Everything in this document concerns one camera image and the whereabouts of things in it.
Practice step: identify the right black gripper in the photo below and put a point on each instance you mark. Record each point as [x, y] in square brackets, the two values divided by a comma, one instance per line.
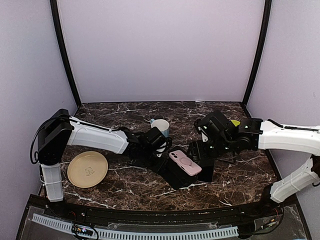
[197, 151]

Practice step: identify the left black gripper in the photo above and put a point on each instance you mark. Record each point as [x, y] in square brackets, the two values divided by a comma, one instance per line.
[156, 167]

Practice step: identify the black phone case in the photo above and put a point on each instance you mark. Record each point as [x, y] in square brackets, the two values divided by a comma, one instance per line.
[175, 176]

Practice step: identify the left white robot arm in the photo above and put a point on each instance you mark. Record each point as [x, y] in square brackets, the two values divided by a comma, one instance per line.
[62, 129]

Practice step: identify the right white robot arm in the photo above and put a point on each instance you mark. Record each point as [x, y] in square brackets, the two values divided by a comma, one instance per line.
[223, 136]

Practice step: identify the pink phone case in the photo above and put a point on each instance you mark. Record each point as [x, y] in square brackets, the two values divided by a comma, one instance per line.
[184, 162]

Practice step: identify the blue ceramic mug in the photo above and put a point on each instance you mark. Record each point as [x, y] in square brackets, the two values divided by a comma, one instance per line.
[162, 125]

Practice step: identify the lime green bowl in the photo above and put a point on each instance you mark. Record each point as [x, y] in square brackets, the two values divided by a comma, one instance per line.
[236, 122]

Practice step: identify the beige round plate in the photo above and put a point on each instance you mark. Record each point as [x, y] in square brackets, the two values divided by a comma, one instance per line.
[87, 169]

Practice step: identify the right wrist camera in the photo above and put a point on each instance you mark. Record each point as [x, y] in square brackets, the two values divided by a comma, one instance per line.
[212, 125]

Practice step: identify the black front rail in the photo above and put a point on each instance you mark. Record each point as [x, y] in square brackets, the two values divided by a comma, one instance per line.
[245, 213]

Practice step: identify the white slotted cable duct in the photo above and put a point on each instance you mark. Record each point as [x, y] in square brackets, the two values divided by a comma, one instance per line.
[117, 231]

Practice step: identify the right black frame post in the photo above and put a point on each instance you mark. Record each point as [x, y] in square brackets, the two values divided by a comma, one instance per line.
[259, 51]

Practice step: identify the black frame post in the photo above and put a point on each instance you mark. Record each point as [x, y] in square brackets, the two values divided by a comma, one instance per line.
[259, 51]
[63, 51]

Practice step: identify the left black frame post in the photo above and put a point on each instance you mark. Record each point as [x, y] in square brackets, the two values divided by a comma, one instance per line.
[63, 51]

